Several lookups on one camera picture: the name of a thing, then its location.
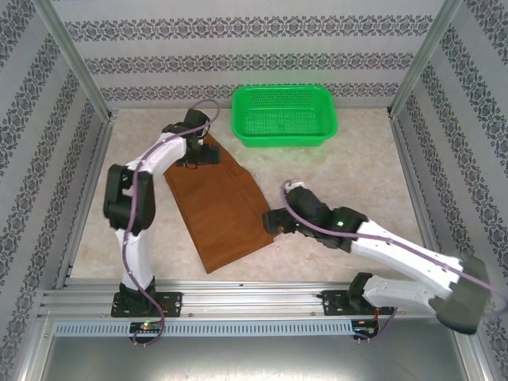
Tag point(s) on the aluminium mounting rail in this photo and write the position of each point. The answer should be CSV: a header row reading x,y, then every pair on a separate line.
x,y
254,297

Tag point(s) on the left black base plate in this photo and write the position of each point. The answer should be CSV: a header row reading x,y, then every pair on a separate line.
x,y
172,303

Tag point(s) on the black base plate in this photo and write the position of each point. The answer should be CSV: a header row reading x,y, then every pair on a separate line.
x,y
335,303
172,303

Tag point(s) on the grey metal bottom panel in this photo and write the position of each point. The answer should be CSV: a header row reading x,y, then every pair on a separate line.
x,y
238,361

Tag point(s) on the aluminium table side rail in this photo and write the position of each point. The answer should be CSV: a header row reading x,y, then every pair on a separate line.
x,y
99,158
407,158

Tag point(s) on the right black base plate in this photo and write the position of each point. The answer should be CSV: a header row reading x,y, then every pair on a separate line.
x,y
335,303

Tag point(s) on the aluminium frame post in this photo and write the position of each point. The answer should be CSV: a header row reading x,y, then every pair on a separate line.
x,y
422,59
74,59

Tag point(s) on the brown long pants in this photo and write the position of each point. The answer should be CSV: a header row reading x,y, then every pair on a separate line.
x,y
222,214

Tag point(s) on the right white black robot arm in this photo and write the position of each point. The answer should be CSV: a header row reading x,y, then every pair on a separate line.
x,y
401,250

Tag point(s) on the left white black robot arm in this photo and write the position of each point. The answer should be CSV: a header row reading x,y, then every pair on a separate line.
x,y
137,258

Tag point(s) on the green plastic mesh basket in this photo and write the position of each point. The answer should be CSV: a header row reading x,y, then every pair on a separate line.
x,y
283,119

